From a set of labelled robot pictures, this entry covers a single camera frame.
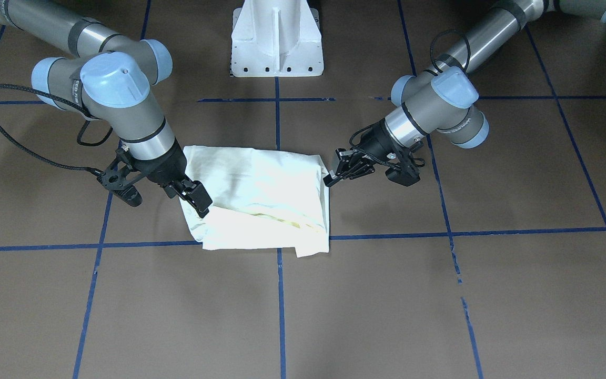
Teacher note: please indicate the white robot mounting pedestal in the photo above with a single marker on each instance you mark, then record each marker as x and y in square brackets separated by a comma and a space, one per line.
[276, 39]

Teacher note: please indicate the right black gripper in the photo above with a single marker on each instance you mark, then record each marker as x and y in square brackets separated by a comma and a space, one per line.
[165, 167]

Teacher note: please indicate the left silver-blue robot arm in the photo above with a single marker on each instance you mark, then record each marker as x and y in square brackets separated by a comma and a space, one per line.
[442, 98]

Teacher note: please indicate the cream long-sleeve printed shirt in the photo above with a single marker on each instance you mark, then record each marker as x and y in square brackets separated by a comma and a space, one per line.
[260, 199]

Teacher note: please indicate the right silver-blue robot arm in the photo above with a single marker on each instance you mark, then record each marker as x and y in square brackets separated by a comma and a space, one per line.
[109, 77]

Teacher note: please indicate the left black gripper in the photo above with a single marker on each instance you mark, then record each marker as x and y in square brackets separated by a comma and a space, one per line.
[375, 140]

